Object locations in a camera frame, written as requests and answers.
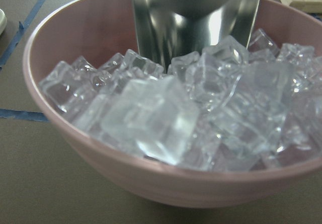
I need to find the steel ice scoop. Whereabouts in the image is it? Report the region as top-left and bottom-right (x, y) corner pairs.
(132, 0), (260, 67)

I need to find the cream bear tray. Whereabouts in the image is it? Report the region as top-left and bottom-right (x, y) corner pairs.
(0, 9), (7, 35)

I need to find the pink bowl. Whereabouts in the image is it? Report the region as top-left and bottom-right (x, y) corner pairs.
(23, 0), (321, 208)

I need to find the clear ice cubes pile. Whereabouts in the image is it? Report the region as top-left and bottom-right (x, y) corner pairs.
(39, 29), (321, 172)

